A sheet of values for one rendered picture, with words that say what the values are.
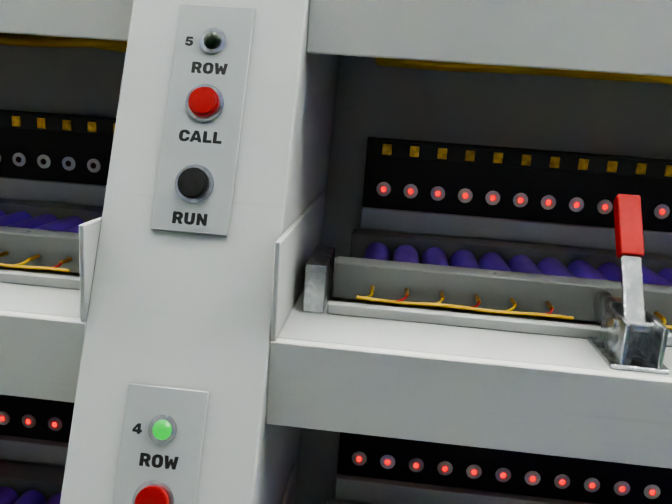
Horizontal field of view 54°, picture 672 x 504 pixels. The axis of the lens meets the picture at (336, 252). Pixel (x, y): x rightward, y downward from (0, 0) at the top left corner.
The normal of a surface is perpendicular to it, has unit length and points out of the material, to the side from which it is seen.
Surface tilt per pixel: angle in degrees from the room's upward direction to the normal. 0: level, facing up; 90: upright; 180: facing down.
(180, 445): 90
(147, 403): 90
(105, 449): 90
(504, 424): 110
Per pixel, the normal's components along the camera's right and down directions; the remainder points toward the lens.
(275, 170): -0.07, -0.14
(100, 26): -0.10, 0.22
